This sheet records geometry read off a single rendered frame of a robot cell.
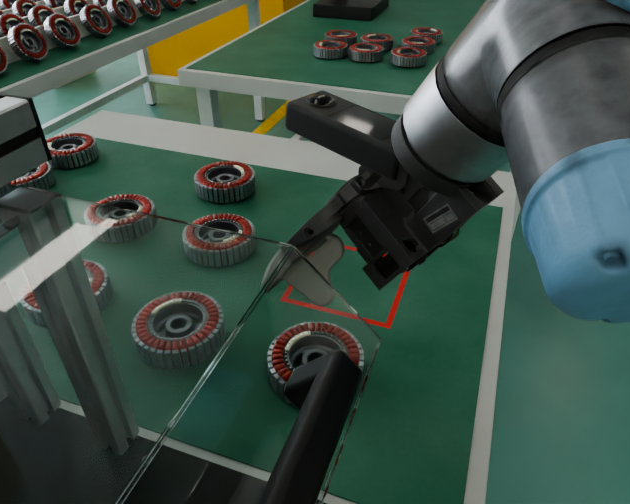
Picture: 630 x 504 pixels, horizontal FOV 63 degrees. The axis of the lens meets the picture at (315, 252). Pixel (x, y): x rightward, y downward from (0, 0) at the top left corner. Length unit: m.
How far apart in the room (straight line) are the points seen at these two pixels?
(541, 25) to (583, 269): 0.12
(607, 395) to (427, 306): 1.12
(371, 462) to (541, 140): 0.41
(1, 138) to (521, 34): 0.31
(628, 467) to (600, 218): 1.46
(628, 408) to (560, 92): 1.58
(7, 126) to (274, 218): 0.58
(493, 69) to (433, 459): 0.41
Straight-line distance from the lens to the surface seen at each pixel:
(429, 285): 0.78
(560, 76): 0.25
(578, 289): 0.22
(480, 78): 0.31
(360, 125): 0.41
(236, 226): 0.84
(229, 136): 1.23
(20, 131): 0.40
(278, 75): 1.62
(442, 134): 0.33
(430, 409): 0.62
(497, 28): 0.30
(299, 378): 0.25
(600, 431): 1.69
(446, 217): 0.37
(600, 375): 1.84
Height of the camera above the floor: 1.24
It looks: 36 degrees down
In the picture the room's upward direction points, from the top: straight up
